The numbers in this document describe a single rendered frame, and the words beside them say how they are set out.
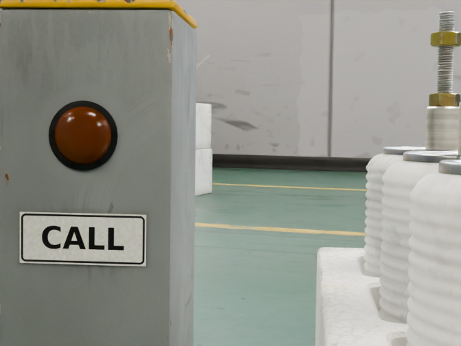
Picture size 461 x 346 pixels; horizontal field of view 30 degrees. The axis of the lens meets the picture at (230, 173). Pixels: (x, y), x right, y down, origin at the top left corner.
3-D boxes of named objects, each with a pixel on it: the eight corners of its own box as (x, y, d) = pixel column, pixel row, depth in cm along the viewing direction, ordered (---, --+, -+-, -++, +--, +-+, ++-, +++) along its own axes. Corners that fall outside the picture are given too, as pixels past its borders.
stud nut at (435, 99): (457, 107, 55) (457, 94, 55) (462, 106, 53) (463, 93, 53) (426, 107, 55) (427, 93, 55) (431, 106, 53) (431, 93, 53)
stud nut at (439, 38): (459, 47, 55) (459, 34, 55) (464, 44, 53) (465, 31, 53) (427, 47, 55) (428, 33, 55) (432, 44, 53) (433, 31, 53)
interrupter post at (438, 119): (457, 158, 56) (459, 107, 55) (466, 160, 53) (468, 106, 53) (420, 158, 56) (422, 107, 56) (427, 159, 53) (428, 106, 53)
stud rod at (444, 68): (450, 132, 55) (453, 13, 54) (453, 132, 54) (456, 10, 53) (434, 132, 55) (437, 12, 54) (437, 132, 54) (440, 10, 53)
